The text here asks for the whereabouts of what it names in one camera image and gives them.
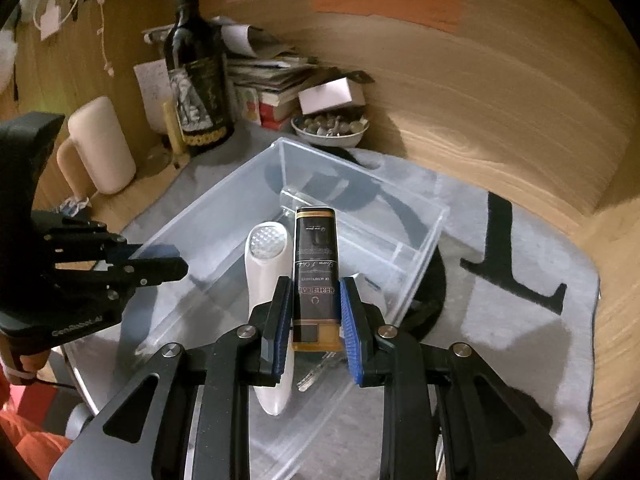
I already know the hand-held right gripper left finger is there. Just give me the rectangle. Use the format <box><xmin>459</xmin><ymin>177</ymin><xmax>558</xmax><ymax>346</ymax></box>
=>
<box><xmin>47</xmin><ymin>275</ymin><xmax>296</xmax><ymax>480</ymax></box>

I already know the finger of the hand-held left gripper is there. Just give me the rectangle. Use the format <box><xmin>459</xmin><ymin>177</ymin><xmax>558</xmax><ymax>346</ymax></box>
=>
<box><xmin>104</xmin><ymin>257</ymin><xmax>190</xmax><ymax>303</ymax></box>
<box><xmin>106</xmin><ymin>237</ymin><xmax>182</xmax><ymax>262</ymax></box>

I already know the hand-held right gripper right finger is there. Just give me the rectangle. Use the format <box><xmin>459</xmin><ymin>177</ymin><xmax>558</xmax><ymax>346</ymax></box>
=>
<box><xmin>339</xmin><ymin>275</ymin><xmax>581</xmax><ymax>480</ymax></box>

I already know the silver metal pen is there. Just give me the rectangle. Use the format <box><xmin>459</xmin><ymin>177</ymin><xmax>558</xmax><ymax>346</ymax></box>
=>
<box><xmin>296</xmin><ymin>352</ymin><xmax>347</xmax><ymax>394</ymax></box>

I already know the white handheld beauty device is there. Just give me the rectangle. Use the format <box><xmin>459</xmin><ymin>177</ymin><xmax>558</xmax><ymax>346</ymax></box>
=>
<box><xmin>243</xmin><ymin>221</ymin><xmax>297</xmax><ymax>417</ymax></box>

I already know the black and gold tube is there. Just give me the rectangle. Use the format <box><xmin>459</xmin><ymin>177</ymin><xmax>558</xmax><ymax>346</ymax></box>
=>
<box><xmin>290</xmin><ymin>206</ymin><xmax>344</xmax><ymax>354</ymax></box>

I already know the clear plastic storage box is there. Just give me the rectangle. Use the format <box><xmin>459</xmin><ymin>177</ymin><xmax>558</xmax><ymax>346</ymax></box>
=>
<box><xmin>117</xmin><ymin>137</ymin><xmax>449</xmax><ymax>480</ymax></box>

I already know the person's left hand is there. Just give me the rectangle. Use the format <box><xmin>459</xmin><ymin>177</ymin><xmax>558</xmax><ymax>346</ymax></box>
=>
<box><xmin>0</xmin><ymin>332</ymin><xmax>52</xmax><ymax>387</ymax></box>

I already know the printed sticker sheet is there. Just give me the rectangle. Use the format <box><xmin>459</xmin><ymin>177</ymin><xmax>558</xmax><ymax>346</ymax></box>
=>
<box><xmin>59</xmin><ymin>196</ymin><xmax>94</xmax><ymax>217</ymax></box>

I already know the yellow tube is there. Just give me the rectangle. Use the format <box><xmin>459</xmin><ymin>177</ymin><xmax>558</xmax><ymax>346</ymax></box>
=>
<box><xmin>163</xmin><ymin>100</ymin><xmax>190</xmax><ymax>157</ymax></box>

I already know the grey printed mat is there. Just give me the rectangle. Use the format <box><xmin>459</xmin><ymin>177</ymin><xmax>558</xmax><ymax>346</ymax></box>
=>
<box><xmin>65</xmin><ymin>125</ymin><xmax>601</xmax><ymax>480</ymax></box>

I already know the person's red clothing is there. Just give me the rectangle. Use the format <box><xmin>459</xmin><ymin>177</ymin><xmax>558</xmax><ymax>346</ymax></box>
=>
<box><xmin>0</xmin><ymin>372</ymin><xmax>73</xmax><ymax>480</ymax></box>

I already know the handwritten white note paper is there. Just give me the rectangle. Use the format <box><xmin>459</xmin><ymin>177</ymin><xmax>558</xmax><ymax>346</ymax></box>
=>
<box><xmin>133</xmin><ymin>60</ymin><xmax>173</xmax><ymax>134</ymax></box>

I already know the dark wine bottle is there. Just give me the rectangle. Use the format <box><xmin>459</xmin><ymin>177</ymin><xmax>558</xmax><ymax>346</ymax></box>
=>
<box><xmin>164</xmin><ymin>0</ymin><xmax>236</xmax><ymax>157</ymax></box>

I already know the white bowl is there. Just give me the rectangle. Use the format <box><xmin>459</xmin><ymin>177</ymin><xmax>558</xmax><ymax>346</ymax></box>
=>
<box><xmin>291</xmin><ymin>112</ymin><xmax>371</xmax><ymax>149</ymax></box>

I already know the stack of books and papers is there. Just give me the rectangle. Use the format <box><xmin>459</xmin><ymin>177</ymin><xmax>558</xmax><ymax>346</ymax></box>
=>
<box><xmin>225</xmin><ymin>47</ymin><xmax>376</xmax><ymax>129</ymax></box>

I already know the pile of small trinkets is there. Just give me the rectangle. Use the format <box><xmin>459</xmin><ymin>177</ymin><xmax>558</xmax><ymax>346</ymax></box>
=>
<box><xmin>296</xmin><ymin>113</ymin><xmax>368</xmax><ymax>137</ymax></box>

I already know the small white card box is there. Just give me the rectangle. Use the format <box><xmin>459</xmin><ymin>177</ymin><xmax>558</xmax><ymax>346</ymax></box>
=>
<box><xmin>298</xmin><ymin>77</ymin><xmax>364</xmax><ymax>116</ymax></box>

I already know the orange sticky note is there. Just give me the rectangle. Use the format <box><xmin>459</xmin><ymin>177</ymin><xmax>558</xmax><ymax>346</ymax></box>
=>
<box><xmin>310</xmin><ymin>0</ymin><xmax>464</xmax><ymax>35</ymax></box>

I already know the pink mug with handle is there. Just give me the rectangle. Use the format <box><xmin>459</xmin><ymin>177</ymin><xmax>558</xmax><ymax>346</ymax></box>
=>
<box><xmin>56</xmin><ymin>96</ymin><xmax>137</xmax><ymax>197</ymax></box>

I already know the white earphone cord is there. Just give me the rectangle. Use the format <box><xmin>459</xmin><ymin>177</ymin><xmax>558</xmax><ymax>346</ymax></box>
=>
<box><xmin>96</xmin><ymin>0</ymin><xmax>117</xmax><ymax>77</ymax></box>

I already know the white charger with cable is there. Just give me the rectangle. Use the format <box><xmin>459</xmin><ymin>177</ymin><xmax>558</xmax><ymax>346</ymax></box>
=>
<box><xmin>30</xmin><ymin>0</ymin><xmax>101</xmax><ymax>42</ymax></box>

